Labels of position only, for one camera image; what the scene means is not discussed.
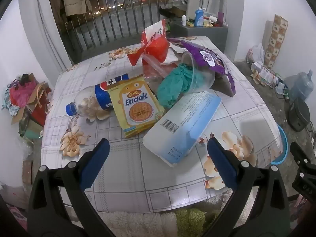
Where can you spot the small white roll-on bottle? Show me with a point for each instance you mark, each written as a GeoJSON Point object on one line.
{"type": "Point", "coordinates": [184, 21]}

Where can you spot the red and white plastic bag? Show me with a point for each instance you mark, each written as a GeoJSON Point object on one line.
{"type": "Point", "coordinates": [158, 47]}

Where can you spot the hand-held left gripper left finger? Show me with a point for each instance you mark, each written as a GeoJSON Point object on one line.
{"type": "Point", "coordinates": [95, 163]}

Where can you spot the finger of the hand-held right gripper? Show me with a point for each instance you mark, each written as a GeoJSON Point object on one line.
{"type": "Point", "coordinates": [300, 154]}

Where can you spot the clear plastic bag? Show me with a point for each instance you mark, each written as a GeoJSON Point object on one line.
{"type": "Point", "coordinates": [153, 75]}

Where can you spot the blue detergent bottle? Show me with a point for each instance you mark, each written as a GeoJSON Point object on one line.
{"type": "Point", "coordinates": [198, 18]}

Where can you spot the blue water jug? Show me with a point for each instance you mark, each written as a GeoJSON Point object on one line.
{"type": "Point", "coordinates": [302, 86]}

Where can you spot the brown cardboard box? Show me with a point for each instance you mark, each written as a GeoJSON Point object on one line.
{"type": "Point", "coordinates": [22, 118]}

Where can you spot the grey cabinet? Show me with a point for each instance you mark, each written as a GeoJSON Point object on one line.
{"type": "Point", "coordinates": [197, 37]}

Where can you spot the teal plastic bag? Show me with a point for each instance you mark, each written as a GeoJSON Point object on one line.
{"type": "Point", "coordinates": [172, 88]}

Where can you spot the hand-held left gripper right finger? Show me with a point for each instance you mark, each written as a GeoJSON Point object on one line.
{"type": "Point", "coordinates": [222, 165]}

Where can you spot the green fluffy garment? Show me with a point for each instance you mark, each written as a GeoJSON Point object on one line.
{"type": "Point", "coordinates": [190, 222]}

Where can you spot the cluttered cardboard box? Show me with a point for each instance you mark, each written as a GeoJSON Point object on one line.
{"type": "Point", "coordinates": [177, 3]}

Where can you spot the pink plastic bag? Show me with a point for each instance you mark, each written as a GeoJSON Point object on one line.
{"type": "Point", "coordinates": [19, 95]}

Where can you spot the blue plastic basket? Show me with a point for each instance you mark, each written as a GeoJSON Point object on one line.
{"type": "Point", "coordinates": [282, 148]}

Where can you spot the red paper bag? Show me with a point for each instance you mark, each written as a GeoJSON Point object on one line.
{"type": "Point", "coordinates": [40, 106]}

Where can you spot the clear plastic cola bottle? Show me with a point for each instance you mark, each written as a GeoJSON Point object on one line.
{"type": "Point", "coordinates": [101, 95]}

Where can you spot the printed paper packaging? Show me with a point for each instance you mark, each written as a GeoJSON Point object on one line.
{"type": "Point", "coordinates": [264, 74]}

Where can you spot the white fluffy pajama leg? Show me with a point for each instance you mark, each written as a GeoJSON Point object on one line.
{"type": "Point", "coordinates": [140, 223]}

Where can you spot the black rice cooker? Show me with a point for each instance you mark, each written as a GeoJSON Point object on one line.
{"type": "Point", "coordinates": [298, 114]}

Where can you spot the clear plastic cup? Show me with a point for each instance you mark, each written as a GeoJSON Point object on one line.
{"type": "Point", "coordinates": [203, 80]}

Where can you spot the purple snack bag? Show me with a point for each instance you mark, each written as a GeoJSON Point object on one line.
{"type": "Point", "coordinates": [209, 54]}

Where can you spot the floral tablecloth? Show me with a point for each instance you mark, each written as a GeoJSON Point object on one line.
{"type": "Point", "coordinates": [138, 170]}

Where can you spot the yellow biscuit box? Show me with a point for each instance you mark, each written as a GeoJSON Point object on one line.
{"type": "Point", "coordinates": [138, 108]}

